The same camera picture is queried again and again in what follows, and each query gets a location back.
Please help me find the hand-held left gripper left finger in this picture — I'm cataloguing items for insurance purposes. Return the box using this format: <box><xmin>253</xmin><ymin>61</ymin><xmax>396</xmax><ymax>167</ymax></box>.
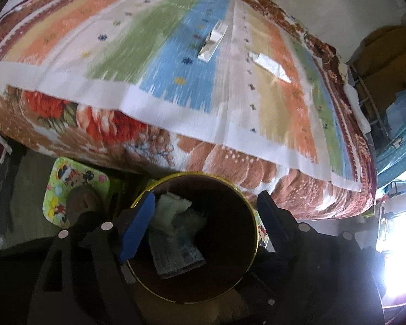
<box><xmin>27</xmin><ymin>192</ymin><xmax>156</xmax><ymax>325</ymax></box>

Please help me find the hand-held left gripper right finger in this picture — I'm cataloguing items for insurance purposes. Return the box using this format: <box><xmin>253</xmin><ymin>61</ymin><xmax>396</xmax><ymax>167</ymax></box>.
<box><xmin>257</xmin><ymin>190</ymin><xmax>386</xmax><ymax>325</ymax></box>

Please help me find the pale yellow paper packet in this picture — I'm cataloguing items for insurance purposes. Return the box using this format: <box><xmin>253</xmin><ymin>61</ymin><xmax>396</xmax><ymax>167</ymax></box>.
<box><xmin>155</xmin><ymin>192</ymin><xmax>192</xmax><ymax>234</ymax></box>

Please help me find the blue-edged plastic packet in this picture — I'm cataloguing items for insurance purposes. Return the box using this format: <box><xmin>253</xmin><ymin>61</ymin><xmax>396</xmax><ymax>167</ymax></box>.
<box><xmin>149</xmin><ymin>225</ymin><xmax>207</xmax><ymax>280</ymax></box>

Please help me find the brown bin with gold rim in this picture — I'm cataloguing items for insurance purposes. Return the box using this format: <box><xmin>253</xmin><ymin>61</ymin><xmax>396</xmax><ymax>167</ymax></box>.
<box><xmin>126</xmin><ymin>172</ymin><xmax>258</xmax><ymax>304</ymax></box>

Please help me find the white wrapper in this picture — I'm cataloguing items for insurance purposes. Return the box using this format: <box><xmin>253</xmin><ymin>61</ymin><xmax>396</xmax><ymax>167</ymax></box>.
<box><xmin>197</xmin><ymin>20</ymin><xmax>229</xmax><ymax>62</ymax></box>

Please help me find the green cartoon print stool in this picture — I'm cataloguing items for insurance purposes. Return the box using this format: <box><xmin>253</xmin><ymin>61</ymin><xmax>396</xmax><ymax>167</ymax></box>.
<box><xmin>41</xmin><ymin>157</ymin><xmax>112</xmax><ymax>228</ymax></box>
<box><xmin>255</xmin><ymin>210</ymin><xmax>270</xmax><ymax>249</ymax></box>

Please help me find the brown floral blanket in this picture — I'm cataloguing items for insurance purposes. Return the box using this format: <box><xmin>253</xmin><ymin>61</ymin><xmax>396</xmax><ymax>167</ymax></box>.
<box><xmin>0</xmin><ymin>0</ymin><xmax>379</xmax><ymax>222</ymax></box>

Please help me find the dark cloth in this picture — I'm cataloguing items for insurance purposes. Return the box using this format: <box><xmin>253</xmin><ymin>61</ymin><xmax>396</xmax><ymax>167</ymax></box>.
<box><xmin>0</xmin><ymin>132</ymin><xmax>24</xmax><ymax>234</ymax></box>

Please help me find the teal dotted cloth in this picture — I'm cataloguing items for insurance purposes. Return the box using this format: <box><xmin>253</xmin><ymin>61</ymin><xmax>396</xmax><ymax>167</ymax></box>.
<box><xmin>375</xmin><ymin>132</ymin><xmax>406</xmax><ymax>185</ymax></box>

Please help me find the metal rack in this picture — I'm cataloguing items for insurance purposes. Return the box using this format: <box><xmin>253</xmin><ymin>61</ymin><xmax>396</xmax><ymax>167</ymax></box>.
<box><xmin>347</xmin><ymin>63</ymin><xmax>393</xmax><ymax>143</ymax></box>

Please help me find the striped woven mat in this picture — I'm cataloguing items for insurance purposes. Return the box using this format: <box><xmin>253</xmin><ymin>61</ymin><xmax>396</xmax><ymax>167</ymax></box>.
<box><xmin>0</xmin><ymin>0</ymin><xmax>362</xmax><ymax>192</ymax></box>

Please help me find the brown cardboard box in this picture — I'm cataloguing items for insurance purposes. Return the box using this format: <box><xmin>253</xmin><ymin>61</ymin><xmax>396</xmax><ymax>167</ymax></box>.
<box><xmin>355</xmin><ymin>25</ymin><xmax>406</xmax><ymax>109</ymax></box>

